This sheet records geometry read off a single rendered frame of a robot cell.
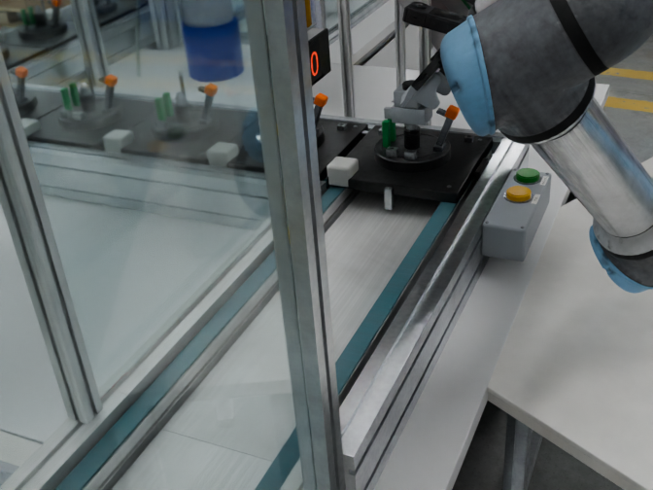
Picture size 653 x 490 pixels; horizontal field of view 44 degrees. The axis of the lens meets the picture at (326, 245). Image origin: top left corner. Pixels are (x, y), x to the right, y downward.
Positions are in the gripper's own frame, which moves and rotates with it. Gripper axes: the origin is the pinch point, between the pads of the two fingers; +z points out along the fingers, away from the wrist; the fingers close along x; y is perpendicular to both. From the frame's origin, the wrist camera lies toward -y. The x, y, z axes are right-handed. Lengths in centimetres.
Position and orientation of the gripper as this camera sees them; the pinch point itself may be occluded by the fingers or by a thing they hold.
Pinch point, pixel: (407, 93)
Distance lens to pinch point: 146.5
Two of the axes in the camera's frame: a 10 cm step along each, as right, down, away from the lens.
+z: -5.2, 5.5, 6.5
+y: 7.4, 6.7, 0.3
